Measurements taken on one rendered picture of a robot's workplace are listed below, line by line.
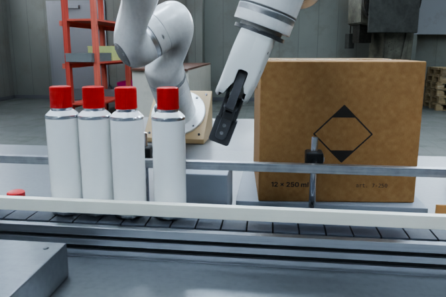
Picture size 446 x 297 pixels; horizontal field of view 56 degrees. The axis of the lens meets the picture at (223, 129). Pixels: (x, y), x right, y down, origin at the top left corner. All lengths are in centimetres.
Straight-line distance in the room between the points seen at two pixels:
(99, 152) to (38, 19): 995
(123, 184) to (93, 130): 9
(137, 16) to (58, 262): 66
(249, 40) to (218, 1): 879
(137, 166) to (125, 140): 4
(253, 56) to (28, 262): 39
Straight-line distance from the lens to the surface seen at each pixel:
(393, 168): 71
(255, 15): 58
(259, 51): 58
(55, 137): 70
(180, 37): 121
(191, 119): 145
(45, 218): 73
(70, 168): 71
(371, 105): 83
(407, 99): 85
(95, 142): 68
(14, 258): 62
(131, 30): 112
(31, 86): 1076
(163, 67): 127
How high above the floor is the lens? 114
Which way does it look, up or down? 11 degrees down
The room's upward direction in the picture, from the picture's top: straight up
